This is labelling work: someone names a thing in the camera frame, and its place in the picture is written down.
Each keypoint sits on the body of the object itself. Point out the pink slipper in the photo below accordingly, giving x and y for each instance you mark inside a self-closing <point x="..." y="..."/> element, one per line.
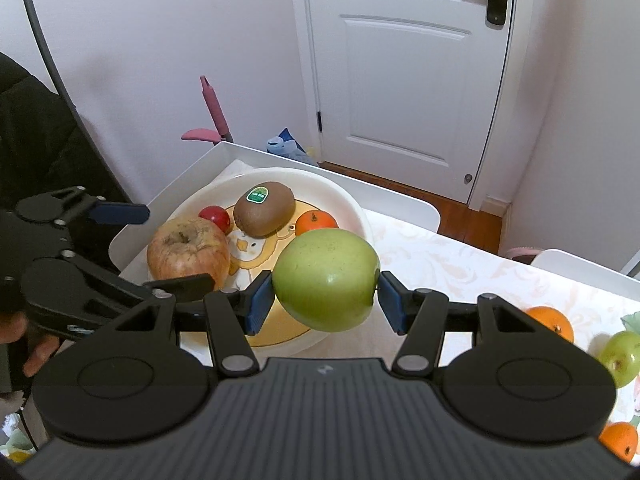
<point x="525" y="252"/>

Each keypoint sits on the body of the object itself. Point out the small orange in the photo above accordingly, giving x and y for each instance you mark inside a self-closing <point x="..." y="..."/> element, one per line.
<point x="315" y="222"/>

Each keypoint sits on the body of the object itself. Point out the large orange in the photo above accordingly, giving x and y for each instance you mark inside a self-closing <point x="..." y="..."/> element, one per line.
<point x="620" y="440"/>
<point x="552" y="325"/>

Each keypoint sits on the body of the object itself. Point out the white rimmed table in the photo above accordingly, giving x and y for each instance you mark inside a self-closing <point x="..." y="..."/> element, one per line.
<point x="400" y="200"/>

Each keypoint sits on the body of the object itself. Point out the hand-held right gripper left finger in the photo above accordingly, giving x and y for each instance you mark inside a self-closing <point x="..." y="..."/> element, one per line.
<point x="257" y="305"/>

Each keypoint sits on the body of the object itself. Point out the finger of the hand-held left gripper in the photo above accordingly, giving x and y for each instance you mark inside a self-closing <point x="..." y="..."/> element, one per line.
<point x="120" y="213"/>
<point x="190" y="285"/>

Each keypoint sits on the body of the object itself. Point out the green apple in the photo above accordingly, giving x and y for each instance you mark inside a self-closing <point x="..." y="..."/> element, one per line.
<point x="622" y="360"/>
<point x="325" y="280"/>

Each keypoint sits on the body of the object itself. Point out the large red apple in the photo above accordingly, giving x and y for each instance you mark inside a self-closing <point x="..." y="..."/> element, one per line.
<point x="185" y="250"/>

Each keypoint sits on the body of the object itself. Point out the person's left hand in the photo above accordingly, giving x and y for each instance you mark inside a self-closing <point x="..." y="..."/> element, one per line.
<point x="42" y="355"/>

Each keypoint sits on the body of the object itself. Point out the cream oval plate duck print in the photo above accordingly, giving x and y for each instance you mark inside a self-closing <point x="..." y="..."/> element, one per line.
<point x="325" y="195"/>

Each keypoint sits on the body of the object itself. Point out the red cherry tomato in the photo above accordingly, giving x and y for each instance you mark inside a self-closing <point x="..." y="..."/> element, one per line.
<point x="215" y="216"/>

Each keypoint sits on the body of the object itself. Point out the brown kiwi with sticker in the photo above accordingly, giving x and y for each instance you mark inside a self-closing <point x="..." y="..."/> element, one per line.
<point x="265" y="212"/>

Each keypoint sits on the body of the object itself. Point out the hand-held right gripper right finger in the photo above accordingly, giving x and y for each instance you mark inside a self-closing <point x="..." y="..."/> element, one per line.
<point x="392" y="305"/>

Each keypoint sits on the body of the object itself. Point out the grey curved pole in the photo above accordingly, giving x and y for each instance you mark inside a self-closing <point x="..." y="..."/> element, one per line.
<point x="40" y="40"/>

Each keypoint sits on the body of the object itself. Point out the white panel door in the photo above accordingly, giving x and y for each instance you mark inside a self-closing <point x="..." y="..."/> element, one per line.
<point x="400" y="85"/>

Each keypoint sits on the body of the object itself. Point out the blue white plastic bag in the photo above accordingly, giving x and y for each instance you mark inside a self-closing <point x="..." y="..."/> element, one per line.
<point x="290" y="147"/>

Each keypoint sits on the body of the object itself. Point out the dark cloth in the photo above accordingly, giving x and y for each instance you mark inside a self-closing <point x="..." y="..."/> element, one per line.
<point x="40" y="150"/>

